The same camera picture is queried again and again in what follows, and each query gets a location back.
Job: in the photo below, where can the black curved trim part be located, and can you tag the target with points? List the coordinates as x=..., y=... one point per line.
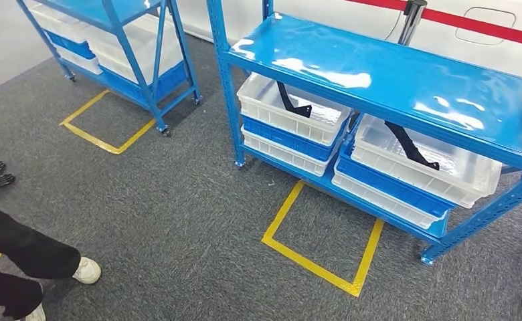
x=409, y=146
x=293, y=104

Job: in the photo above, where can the blue metal shelf rack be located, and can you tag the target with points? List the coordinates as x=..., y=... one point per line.
x=376, y=88
x=123, y=66

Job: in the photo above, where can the white plastic crate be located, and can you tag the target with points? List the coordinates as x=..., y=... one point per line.
x=132, y=48
x=420, y=173
x=283, y=157
x=296, y=124
x=79, y=60
x=57, y=20
x=376, y=201

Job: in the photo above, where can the blue plastic crate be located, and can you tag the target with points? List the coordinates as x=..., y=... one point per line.
x=168, y=82
x=287, y=141
x=385, y=184
x=70, y=45

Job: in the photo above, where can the yellow floor tape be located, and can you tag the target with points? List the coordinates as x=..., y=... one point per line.
x=314, y=261
x=106, y=139

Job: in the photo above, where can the white car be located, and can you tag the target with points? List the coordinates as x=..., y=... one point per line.
x=332, y=22

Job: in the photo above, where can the red barrier belt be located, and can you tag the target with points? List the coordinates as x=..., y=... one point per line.
x=474, y=24

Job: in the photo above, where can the person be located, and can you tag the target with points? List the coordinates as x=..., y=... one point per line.
x=17, y=261

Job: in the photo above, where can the metal stanchion post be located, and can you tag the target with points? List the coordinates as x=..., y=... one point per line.
x=411, y=20

